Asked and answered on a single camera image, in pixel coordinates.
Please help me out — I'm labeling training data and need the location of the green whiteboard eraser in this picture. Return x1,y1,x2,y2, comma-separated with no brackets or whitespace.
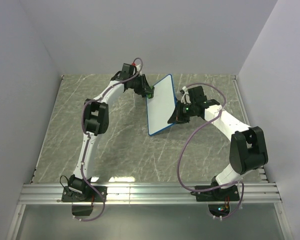
146,86,155,99

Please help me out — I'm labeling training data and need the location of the aluminium right side rail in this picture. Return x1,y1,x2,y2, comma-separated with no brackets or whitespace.
231,75,269,183

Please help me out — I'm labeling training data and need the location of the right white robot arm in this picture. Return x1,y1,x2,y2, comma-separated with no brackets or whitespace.
167,83,268,200

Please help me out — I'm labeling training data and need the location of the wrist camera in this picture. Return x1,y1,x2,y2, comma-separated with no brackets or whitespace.
119,63,137,80
188,86,208,104

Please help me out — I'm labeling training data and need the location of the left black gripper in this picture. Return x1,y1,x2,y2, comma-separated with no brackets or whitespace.
130,75,154,97

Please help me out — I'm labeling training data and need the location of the aluminium rail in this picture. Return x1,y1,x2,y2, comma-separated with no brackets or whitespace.
17,182,282,205
231,75,269,183

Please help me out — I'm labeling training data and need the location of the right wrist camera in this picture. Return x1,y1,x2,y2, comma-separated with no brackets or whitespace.
188,86,208,104

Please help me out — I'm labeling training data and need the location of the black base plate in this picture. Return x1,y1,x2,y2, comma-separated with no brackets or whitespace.
190,185,240,202
61,185,107,203

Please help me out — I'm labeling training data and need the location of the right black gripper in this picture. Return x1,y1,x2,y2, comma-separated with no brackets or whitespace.
167,101,195,126

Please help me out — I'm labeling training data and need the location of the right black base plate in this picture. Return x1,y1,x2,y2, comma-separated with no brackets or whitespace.
190,185,240,202

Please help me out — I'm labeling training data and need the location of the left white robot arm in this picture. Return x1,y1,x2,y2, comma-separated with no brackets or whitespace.
67,57,154,201

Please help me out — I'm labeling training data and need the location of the aluminium front rail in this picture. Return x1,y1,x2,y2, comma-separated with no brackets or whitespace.
17,182,282,205

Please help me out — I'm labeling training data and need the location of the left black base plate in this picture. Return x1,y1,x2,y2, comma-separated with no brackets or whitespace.
61,185,107,203

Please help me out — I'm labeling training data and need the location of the blue framed whiteboard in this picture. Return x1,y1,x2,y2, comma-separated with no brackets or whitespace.
146,74,177,136

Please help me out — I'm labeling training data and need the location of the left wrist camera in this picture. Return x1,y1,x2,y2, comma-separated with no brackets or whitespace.
119,63,137,80

